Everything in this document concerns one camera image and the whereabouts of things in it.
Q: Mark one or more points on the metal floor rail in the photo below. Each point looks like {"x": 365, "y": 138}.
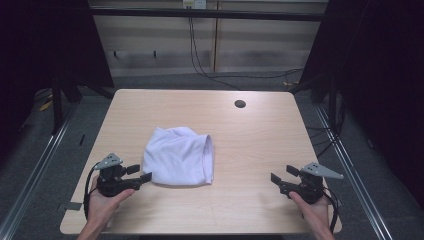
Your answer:
{"x": 36, "y": 173}
{"x": 353, "y": 176}

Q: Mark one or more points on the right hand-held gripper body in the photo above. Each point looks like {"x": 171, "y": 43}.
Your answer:
{"x": 308, "y": 191}

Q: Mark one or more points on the person's left hand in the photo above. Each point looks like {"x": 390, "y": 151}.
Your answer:
{"x": 101, "y": 208}

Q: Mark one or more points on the grey tape strip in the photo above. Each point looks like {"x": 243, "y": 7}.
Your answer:
{"x": 71, "y": 206}

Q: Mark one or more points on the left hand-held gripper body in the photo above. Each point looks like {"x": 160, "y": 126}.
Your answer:
{"x": 111, "y": 185}

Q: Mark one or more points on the white wall power outlet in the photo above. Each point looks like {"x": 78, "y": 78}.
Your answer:
{"x": 195, "y": 4}

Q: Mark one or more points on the small black floor tape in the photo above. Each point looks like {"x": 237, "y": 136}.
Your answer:
{"x": 81, "y": 140}

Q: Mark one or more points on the person's right hand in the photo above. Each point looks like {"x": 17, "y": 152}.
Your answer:
{"x": 316, "y": 213}

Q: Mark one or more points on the white printed cloth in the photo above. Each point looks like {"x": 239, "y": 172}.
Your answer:
{"x": 178, "y": 156}

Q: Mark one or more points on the yellow object on floor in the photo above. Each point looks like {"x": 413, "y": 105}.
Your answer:
{"x": 45, "y": 106}

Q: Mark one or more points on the black metal stand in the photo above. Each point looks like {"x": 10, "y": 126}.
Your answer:
{"x": 332, "y": 106}
{"x": 57, "y": 106}

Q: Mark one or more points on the black horizontal metal bar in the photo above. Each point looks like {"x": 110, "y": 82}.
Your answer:
{"x": 206, "y": 14}

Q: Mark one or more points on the dark curtain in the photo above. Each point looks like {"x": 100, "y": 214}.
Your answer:
{"x": 380, "y": 83}
{"x": 43, "y": 43}

